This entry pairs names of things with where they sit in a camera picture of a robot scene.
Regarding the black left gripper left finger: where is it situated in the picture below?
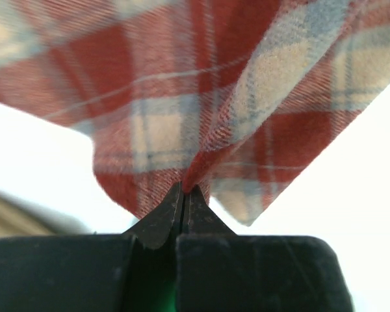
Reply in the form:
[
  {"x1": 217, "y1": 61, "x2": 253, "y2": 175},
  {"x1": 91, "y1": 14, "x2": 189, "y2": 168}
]
[{"x1": 0, "y1": 184, "x2": 184, "y2": 311}]

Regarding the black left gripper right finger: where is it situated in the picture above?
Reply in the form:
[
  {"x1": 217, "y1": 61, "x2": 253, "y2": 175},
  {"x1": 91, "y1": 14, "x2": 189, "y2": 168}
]
[{"x1": 175, "y1": 188, "x2": 353, "y2": 311}]

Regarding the red plaid skirt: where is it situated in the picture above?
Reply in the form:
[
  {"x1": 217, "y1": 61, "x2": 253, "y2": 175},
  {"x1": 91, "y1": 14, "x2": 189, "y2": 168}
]
[{"x1": 0, "y1": 1, "x2": 390, "y2": 225}]

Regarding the tan folded skirt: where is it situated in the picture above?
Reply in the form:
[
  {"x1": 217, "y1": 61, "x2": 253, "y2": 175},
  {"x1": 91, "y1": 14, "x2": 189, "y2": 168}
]
[{"x1": 0, "y1": 190, "x2": 56, "y2": 240}]

